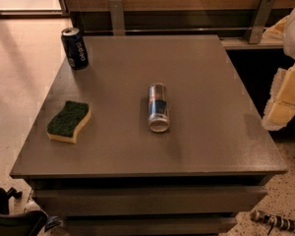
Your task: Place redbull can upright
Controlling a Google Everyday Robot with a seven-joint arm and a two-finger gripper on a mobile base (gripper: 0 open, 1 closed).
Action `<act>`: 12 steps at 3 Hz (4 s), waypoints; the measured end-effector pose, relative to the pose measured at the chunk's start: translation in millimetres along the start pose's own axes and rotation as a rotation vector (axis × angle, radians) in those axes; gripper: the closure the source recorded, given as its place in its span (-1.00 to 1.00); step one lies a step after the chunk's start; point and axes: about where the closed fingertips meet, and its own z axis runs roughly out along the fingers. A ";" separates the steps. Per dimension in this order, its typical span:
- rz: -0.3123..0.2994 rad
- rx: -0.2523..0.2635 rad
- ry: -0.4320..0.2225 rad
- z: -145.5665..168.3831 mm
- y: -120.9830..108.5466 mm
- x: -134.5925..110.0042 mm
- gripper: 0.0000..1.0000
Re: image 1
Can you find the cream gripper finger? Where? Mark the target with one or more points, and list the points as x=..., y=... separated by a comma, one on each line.
x=280, y=108
x=277, y=30

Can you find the silver blue redbull can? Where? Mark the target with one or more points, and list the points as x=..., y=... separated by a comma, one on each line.
x=158, y=118

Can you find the dark blue pepsi can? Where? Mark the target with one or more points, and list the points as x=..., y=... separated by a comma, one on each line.
x=75, y=48

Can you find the grey drawer cabinet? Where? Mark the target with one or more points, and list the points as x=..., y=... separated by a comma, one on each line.
x=157, y=136

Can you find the upper grey drawer front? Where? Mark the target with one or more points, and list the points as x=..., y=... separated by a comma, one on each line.
x=149, y=201

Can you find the green yellow sponge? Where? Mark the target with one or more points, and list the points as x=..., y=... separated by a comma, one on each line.
x=68, y=122

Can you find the right metal bracket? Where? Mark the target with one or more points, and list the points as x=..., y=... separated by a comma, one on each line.
x=255, y=31

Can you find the metal bracket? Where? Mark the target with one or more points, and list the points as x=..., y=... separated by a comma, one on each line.
x=117, y=17
x=255, y=31

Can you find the black white striped handle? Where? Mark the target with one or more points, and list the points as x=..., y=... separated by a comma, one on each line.
x=272, y=220

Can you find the left metal bracket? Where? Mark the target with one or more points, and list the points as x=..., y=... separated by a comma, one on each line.
x=117, y=17

